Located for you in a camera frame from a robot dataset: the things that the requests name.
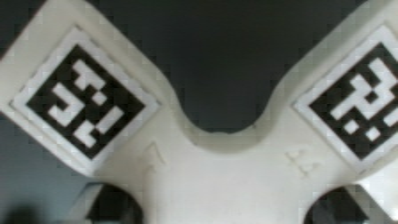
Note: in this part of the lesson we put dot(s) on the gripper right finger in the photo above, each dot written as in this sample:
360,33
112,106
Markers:
346,207

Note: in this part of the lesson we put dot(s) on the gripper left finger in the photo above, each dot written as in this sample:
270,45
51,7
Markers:
104,206

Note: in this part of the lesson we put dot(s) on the white cross-shaped table base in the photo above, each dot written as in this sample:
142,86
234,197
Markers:
88,99

